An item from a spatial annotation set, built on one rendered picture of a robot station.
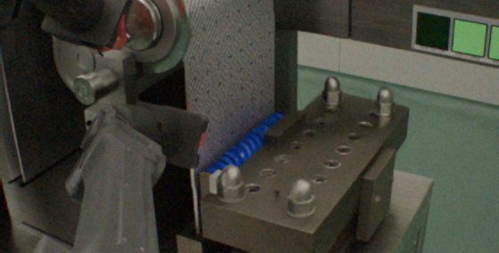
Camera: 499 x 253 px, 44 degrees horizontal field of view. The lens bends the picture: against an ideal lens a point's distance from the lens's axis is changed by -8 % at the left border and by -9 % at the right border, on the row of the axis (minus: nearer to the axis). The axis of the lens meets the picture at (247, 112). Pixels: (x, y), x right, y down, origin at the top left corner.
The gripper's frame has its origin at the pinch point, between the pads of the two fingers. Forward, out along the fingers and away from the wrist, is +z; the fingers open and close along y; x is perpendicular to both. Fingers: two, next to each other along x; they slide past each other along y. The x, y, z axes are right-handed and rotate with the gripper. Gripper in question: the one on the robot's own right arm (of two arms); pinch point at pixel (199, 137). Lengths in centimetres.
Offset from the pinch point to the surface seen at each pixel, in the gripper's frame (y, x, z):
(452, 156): 2, 4, 233
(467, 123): 1, 22, 267
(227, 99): 0.3, 5.9, 4.9
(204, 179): 1.7, -5.3, 0.8
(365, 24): 12.4, 22.5, 21.9
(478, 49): 31.7, 22.0, 21.2
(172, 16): -0.9, 14.2, -11.6
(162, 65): -3.4, 8.3, -7.5
